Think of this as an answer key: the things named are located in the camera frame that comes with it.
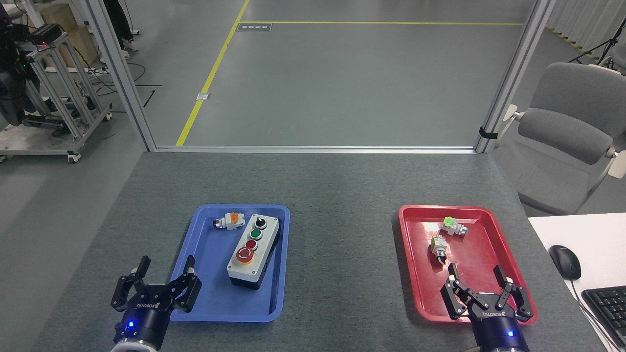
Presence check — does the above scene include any grey control box with buttons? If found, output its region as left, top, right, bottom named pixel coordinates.
left=226, top=213, right=282, bottom=291

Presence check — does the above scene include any black tripod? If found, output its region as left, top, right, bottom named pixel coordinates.
left=567, top=17, right=626, bottom=70

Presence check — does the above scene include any silver aluminium post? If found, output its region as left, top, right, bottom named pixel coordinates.
left=473, top=0, right=559, bottom=154
left=86, top=0, right=157, bottom=153

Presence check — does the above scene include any aluminium frame cart on wheels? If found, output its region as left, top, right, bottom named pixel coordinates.
left=0, top=22, right=113, bottom=164

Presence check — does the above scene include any black knob selector switch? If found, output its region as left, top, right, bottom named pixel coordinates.
left=430, top=235, right=450, bottom=266

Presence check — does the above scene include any person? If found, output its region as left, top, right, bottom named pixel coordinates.
left=102, top=0, right=139, bottom=62

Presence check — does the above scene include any black computer mouse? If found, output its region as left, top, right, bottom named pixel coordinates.
left=549, top=244, right=582, bottom=281

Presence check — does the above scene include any red plastic tray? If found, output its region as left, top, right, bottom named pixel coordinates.
left=398, top=204, right=538, bottom=324

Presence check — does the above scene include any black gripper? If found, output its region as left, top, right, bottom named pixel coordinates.
left=440, top=263, right=535, bottom=352
left=111, top=256, right=203, bottom=351

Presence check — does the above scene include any wooden crate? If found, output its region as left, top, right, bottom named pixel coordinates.
left=38, top=4, right=99, bottom=69

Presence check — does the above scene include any black machine on cart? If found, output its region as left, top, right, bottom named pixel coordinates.
left=0, top=0, right=40, bottom=127

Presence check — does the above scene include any grey office chair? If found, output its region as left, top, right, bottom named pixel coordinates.
left=493, top=62, right=626, bottom=216

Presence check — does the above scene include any blue plastic tray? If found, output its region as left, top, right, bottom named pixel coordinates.
left=168, top=204, right=291, bottom=324

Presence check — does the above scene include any orange-backed red push button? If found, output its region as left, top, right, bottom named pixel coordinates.
left=213, top=212, right=246, bottom=231

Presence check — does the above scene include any white desk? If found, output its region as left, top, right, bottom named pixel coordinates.
left=527, top=212, right=626, bottom=352

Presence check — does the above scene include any black keyboard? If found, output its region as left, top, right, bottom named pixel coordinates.
left=581, top=286, right=626, bottom=351

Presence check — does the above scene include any silver aluminium cross rail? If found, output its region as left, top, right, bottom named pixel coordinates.
left=155, top=145, right=478, bottom=154

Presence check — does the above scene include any green-backed push button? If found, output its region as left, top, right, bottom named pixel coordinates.
left=439, top=217, right=469, bottom=238

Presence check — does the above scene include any black mouse cable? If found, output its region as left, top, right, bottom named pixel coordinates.
left=570, top=279, right=618, bottom=349

